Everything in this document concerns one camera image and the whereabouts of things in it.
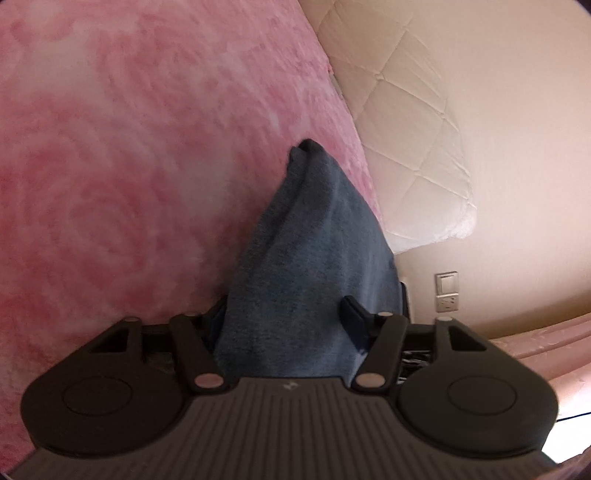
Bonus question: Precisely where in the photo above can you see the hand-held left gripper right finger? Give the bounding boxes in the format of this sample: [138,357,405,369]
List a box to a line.
[341,296,506,393]

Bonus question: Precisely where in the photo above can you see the blue denim jeans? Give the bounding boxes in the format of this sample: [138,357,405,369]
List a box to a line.
[215,138,402,381]

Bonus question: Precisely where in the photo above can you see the beige light switch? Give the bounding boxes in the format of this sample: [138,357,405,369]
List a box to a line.
[434,271,461,295]

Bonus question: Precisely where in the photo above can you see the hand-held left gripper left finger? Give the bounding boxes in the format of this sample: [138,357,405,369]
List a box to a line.
[81,295,232,393]

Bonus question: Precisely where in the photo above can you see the pink floral blanket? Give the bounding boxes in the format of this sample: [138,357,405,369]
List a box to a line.
[0,0,384,462]

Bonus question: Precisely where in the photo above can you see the pink patterned curtain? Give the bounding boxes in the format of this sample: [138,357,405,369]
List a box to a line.
[487,314,591,467]

